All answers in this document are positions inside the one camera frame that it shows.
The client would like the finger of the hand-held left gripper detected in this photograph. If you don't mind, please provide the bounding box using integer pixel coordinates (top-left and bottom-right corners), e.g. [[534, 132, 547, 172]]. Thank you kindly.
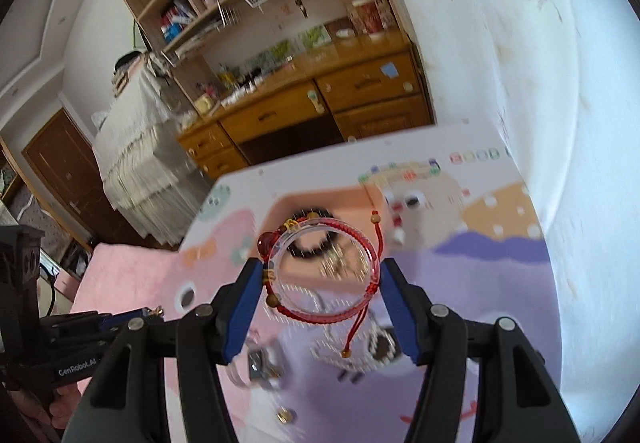
[[97, 308, 163, 330]]

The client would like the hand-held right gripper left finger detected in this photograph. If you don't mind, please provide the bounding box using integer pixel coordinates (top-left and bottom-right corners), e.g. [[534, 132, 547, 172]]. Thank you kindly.
[[60, 259, 266, 443]]

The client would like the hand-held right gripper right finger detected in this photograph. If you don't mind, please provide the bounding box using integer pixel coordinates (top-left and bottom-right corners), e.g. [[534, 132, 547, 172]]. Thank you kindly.
[[380, 258, 581, 443]]

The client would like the red braided cord bracelet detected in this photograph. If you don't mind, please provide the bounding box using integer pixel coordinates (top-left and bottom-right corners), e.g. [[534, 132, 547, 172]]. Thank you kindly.
[[257, 210, 386, 359]]

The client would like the clear bangle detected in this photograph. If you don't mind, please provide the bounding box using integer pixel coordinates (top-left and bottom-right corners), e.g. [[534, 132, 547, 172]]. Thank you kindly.
[[267, 218, 382, 326]]

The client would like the person's left hand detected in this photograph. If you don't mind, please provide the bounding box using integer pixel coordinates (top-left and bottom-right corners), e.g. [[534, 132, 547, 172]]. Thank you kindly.
[[10, 383, 82, 430]]

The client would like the bead-framed dark pendant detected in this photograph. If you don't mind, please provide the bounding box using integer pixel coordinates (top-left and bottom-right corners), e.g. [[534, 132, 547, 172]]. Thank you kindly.
[[367, 325, 402, 366]]

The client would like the cartoon printed mat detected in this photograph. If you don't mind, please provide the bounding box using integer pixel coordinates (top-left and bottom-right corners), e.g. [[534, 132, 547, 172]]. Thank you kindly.
[[165, 122, 557, 443]]

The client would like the brown wooden door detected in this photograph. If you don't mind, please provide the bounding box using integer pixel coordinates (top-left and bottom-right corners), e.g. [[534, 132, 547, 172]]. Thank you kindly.
[[22, 108, 128, 246]]

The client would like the white lace furniture cover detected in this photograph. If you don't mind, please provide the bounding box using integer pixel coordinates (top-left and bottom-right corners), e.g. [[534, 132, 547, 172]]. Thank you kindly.
[[91, 67, 217, 246]]

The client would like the wooden desk with drawers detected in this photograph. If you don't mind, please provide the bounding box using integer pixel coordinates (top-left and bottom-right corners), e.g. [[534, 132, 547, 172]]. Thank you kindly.
[[177, 29, 436, 180]]

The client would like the red patterned box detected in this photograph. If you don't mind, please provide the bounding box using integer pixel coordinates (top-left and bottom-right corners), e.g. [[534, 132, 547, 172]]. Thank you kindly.
[[346, 0, 394, 35]]

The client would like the white bead bracelet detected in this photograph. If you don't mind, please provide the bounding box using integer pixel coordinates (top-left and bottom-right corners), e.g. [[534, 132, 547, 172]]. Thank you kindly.
[[307, 293, 373, 370]]

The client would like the gold chain bracelet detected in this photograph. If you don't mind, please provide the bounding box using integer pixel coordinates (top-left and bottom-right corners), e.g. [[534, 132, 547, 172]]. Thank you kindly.
[[319, 243, 363, 280]]

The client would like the black bead bracelet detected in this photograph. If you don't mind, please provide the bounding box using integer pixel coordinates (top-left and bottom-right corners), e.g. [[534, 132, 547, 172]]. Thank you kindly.
[[287, 208, 342, 260]]

